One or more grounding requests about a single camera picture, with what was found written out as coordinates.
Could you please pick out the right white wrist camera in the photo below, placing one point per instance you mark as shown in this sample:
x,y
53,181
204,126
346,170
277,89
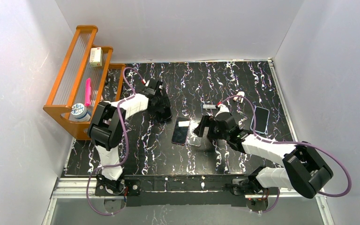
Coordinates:
x,y
221,109

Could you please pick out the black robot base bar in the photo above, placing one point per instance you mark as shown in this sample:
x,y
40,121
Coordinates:
x,y
226,189

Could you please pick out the black phone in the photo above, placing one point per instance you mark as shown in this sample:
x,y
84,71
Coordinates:
x,y
163,114

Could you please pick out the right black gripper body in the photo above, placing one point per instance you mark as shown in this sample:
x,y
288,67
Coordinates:
x,y
209,128

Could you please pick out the blue and white tape roll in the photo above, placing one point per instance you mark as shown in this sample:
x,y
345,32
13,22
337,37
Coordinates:
x,y
79,112

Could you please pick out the pink highlighter marker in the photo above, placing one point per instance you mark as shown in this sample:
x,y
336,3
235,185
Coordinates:
x,y
87,100

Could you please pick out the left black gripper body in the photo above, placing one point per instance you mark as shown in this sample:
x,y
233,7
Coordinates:
x,y
161,103

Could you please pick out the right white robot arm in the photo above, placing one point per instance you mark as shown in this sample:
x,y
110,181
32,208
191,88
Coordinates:
x,y
301,166

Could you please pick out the phone in light blue case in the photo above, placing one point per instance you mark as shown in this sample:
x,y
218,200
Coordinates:
x,y
260,120

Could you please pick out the white and red box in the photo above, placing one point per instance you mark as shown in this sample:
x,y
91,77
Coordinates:
x,y
96,57

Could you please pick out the orange wooden shelf rack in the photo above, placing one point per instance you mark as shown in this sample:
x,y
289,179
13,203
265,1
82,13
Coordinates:
x,y
70,84

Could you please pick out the grey and orange marker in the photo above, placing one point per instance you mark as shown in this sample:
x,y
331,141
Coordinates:
x,y
212,107

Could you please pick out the purple phone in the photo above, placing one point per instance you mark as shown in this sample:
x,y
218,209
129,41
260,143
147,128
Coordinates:
x,y
180,132

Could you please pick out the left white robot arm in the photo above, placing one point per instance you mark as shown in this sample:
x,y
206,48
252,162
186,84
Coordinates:
x,y
107,126

